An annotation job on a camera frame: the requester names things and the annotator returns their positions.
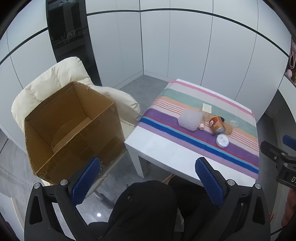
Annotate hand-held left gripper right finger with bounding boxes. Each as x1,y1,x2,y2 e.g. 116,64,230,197
195,157,271,241

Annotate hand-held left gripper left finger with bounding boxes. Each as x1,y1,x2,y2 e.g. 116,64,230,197
24,157,102,241

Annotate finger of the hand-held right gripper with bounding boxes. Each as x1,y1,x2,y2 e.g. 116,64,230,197
260,140,296,168
283,135,296,149

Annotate white round compact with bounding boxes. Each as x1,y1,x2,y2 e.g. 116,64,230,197
216,134,229,149

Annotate red metal can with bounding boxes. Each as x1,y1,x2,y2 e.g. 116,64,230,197
209,115,226,136

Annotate clear square plastic lid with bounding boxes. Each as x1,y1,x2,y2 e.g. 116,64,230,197
178,109,202,131

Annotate brown cardboard box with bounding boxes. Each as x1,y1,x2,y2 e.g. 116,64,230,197
24,81,127,186

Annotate beige small carton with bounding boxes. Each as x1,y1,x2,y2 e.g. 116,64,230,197
202,103,212,124

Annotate person's right hand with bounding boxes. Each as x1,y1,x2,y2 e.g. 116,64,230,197
281,189,296,229

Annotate white table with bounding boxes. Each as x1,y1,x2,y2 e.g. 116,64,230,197
124,79,259,186

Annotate person's black clothing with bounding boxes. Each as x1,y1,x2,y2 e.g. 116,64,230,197
88,177,222,241

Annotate pink shelf ornaments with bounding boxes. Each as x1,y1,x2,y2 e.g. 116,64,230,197
284,39,296,84

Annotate striped colourful cloth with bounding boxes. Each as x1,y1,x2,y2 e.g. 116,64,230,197
137,79,259,180

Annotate cream padded chair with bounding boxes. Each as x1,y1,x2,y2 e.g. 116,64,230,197
11,57,141,210

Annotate black glass wall panel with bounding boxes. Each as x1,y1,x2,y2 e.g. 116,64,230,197
46,0,102,87

